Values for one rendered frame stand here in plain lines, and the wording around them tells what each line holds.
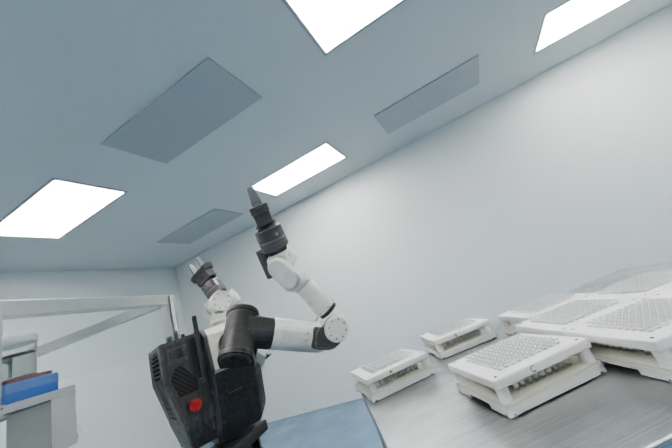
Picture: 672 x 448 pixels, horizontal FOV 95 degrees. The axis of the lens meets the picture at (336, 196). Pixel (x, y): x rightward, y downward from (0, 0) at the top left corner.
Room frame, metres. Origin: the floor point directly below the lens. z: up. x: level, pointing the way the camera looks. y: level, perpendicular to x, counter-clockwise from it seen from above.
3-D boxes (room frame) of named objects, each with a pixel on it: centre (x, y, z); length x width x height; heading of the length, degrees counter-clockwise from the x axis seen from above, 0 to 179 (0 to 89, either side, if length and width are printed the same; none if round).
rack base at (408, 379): (1.33, 0.05, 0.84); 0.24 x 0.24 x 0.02; 18
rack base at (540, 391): (0.90, -0.27, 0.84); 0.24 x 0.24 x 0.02; 10
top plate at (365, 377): (1.33, 0.05, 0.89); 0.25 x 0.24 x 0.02; 18
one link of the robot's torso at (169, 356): (1.06, 0.58, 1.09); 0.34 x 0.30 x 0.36; 44
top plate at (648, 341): (0.80, -0.55, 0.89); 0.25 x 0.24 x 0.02; 5
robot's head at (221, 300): (1.10, 0.53, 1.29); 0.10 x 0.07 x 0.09; 44
